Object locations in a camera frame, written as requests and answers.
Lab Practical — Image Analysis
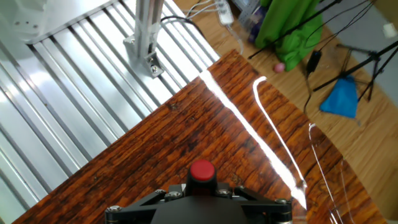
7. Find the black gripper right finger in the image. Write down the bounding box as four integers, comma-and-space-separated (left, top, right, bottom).
216, 183, 293, 224

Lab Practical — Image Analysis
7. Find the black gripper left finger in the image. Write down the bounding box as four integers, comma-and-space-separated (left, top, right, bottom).
104, 184, 187, 224

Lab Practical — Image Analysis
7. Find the black ladle with red band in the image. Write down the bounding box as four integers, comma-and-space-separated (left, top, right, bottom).
185, 159, 218, 197

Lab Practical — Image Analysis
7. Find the glossy wood grain mat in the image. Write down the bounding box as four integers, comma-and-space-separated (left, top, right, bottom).
12, 49, 388, 224

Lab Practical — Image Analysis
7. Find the blue cloth bag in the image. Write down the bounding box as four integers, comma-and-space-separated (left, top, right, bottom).
319, 75, 359, 119

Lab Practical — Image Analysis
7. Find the green cloth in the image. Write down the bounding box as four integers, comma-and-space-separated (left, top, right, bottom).
254, 0, 324, 72

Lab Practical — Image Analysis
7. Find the purple plastic bag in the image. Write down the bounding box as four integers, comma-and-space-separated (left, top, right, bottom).
248, 6, 268, 43

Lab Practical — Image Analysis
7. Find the white metal shelf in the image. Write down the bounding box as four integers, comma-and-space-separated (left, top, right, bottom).
238, 0, 262, 30

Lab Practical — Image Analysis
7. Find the white power strip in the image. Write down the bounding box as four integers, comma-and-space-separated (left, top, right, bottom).
216, 0, 234, 26

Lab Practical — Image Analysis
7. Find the white stand with base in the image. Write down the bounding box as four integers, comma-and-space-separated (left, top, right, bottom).
0, 0, 121, 44

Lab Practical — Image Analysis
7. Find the white paper scrap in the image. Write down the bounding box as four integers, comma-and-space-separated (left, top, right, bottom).
382, 22, 398, 39

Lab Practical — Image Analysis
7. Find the black adapter with cable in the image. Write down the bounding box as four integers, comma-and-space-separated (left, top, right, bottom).
303, 50, 323, 115

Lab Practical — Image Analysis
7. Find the aluminium frame post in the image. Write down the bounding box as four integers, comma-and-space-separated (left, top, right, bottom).
123, 0, 165, 79

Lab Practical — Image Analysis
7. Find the black floor cable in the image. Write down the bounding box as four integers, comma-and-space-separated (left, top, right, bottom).
160, 15, 205, 37

